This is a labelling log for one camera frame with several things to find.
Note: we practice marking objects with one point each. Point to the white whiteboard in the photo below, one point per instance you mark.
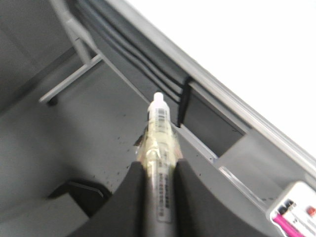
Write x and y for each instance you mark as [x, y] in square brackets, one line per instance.
[257, 56]

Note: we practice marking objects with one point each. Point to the black whiteboard marker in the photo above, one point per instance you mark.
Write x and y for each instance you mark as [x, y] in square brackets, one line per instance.
[158, 156]

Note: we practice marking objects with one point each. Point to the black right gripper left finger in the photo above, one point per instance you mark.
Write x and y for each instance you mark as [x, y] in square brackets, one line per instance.
[121, 215]

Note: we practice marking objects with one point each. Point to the white plastic marker tray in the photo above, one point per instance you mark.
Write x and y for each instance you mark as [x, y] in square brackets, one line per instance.
[303, 196]

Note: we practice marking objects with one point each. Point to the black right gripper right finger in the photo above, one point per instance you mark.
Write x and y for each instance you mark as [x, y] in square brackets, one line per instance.
[199, 213]

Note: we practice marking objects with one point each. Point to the grey fabric pocket organizer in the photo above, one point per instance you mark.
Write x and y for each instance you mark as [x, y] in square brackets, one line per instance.
[112, 32]

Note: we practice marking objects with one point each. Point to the black capped marker in tray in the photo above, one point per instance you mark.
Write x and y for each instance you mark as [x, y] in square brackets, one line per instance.
[284, 208]

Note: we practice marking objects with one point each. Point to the pink marker in tray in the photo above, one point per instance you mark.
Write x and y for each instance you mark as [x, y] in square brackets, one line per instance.
[289, 230]

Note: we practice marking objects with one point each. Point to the grey metal stand frame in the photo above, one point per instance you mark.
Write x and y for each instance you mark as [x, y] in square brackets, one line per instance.
[82, 58]

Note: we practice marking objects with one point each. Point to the red capped marker in tray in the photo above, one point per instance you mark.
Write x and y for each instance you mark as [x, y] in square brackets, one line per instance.
[311, 211]

